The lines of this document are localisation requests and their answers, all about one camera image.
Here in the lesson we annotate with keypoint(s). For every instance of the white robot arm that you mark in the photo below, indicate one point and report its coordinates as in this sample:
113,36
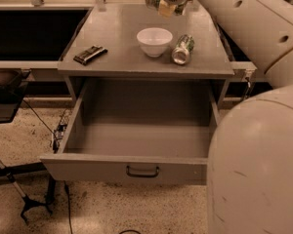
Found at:
250,164

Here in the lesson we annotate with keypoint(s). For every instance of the green silver soda can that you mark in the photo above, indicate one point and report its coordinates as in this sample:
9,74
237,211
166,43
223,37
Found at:
182,51

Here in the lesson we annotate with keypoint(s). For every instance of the grey counter cabinet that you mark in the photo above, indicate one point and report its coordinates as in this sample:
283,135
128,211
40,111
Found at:
126,64

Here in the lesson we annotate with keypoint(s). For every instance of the grey open top drawer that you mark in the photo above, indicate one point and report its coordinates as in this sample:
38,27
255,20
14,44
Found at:
106,134

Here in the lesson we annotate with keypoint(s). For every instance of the white bowl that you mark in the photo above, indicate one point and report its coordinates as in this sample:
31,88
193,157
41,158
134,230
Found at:
154,41

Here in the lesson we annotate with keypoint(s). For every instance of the black snack bar packet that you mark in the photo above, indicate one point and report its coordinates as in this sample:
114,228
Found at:
88,55

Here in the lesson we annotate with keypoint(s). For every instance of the power strip on floor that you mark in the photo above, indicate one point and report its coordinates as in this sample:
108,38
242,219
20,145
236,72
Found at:
57,136

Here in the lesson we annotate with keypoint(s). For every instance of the black chair seat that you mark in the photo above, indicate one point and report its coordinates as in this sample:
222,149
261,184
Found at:
13,84

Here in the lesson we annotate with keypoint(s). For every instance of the black tripod stand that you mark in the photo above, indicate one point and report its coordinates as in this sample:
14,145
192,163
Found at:
28,203

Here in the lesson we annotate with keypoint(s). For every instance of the black drawer handle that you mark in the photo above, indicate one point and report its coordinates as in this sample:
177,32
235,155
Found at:
142,173

